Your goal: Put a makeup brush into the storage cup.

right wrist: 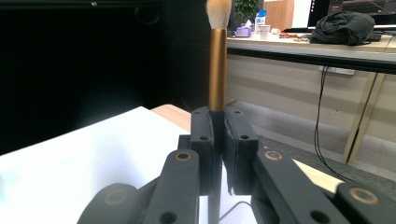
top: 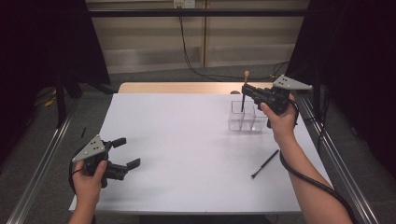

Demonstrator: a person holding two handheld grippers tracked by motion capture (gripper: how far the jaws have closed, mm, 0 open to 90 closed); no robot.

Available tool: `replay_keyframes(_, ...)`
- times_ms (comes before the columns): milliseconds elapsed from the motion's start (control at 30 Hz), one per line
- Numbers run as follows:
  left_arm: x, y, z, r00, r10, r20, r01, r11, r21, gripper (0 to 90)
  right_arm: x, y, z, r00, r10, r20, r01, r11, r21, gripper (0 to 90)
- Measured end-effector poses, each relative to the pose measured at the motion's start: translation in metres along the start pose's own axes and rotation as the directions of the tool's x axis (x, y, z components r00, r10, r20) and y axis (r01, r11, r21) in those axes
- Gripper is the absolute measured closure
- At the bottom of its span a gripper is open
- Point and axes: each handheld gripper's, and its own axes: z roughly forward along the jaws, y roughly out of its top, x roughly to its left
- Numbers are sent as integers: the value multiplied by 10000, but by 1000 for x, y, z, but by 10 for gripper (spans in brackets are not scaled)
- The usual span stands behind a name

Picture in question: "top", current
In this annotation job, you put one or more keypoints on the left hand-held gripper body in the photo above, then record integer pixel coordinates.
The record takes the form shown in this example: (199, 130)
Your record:
(93, 155)

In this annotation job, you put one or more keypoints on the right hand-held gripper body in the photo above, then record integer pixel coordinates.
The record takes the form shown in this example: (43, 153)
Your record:
(275, 96)

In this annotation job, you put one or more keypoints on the orange-tipped black makeup brush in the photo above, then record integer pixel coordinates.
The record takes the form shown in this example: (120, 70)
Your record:
(243, 102)

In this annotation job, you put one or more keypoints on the clear plastic organizer box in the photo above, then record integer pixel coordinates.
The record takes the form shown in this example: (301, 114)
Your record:
(246, 121)

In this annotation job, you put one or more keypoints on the thin black makeup brush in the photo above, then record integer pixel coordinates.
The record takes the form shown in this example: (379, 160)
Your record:
(265, 164)

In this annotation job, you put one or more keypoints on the person's right hand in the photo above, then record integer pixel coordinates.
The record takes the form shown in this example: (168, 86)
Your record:
(281, 123)

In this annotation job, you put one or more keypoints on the person's left hand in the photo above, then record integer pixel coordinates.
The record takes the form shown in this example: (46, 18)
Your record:
(88, 186)

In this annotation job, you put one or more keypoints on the small black floor object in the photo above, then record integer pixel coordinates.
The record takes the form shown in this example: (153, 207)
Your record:
(83, 132)

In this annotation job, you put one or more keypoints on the white table cover board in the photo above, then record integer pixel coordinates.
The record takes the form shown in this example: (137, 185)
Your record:
(193, 168)

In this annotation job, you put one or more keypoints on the wooden table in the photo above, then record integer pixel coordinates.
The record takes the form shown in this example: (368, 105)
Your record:
(186, 88)

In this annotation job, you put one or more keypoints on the black curtain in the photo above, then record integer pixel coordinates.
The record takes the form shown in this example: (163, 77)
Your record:
(40, 46)
(358, 62)

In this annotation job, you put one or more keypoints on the black horizontal bar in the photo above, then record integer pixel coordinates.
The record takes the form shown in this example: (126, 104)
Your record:
(199, 12)

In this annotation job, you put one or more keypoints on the black stand post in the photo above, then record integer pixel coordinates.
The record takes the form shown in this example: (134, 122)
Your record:
(316, 99)
(60, 102)

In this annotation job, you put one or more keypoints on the aluminium floor rail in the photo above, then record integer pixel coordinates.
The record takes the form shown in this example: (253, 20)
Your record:
(42, 168)
(330, 146)

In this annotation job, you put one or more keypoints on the white wall socket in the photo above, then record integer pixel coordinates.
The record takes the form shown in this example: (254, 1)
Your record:
(184, 3)

